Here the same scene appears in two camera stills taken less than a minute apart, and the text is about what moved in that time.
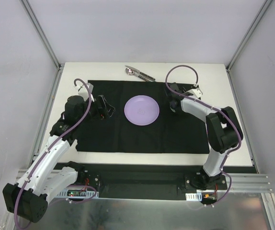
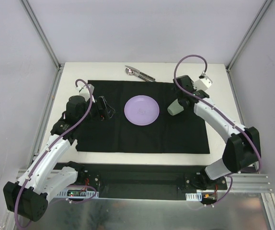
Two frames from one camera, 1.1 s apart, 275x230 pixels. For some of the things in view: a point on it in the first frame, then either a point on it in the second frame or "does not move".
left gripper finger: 109,109 does not move
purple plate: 142,110 does not move
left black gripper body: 101,106 does not move
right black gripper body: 174,91 -> 184,103
